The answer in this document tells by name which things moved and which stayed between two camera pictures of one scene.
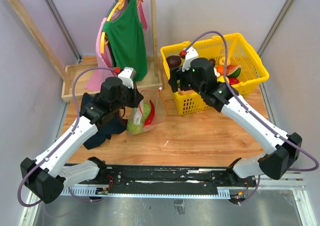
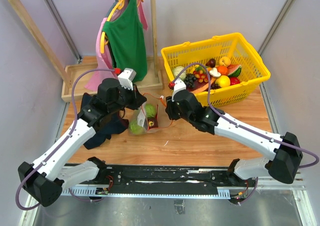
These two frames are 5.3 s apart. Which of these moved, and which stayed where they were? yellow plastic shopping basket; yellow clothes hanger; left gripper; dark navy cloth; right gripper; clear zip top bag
Moved: right gripper; clear zip top bag
Stayed: dark navy cloth; yellow plastic shopping basket; yellow clothes hanger; left gripper
